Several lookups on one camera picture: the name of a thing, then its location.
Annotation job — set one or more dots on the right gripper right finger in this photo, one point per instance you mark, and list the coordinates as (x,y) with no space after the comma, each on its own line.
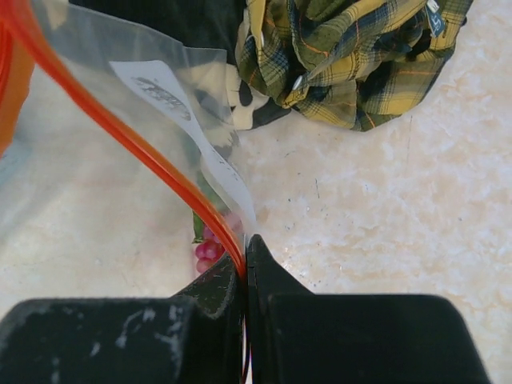
(298,336)

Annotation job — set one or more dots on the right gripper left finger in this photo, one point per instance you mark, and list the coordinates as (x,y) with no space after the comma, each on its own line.
(194,336)

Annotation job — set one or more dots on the purple grape bunch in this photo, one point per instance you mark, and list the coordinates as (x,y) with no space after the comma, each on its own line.
(207,248)

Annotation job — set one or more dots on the clear zip bag orange zipper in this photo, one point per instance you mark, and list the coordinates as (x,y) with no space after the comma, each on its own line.
(86,95)

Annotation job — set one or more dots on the yellow plaid shirt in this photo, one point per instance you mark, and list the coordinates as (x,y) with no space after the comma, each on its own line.
(351,64)

